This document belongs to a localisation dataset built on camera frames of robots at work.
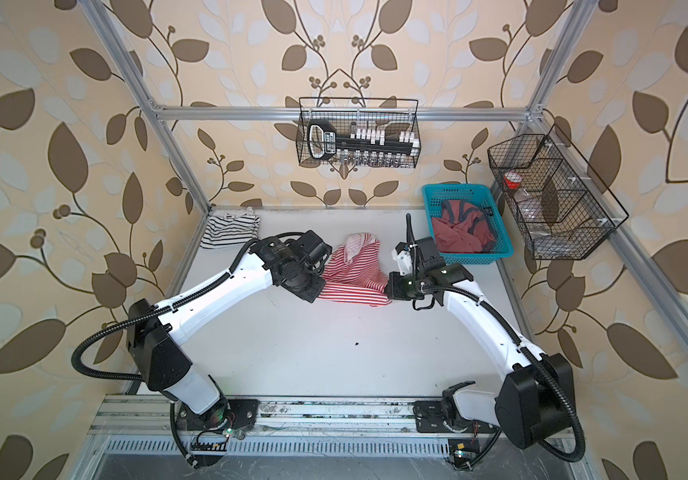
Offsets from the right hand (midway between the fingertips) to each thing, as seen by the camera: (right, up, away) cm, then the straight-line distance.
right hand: (387, 292), depth 80 cm
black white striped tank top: (-56, +18, +30) cm, 66 cm away
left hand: (-19, +1, -2) cm, 19 cm away
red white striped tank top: (-10, +3, +17) cm, 20 cm away
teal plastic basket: (+38, +31, +32) cm, 58 cm away
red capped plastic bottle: (+38, +32, +7) cm, 50 cm away
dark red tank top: (+30, +18, +25) cm, 43 cm away
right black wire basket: (+43, +22, -7) cm, 49 cm away
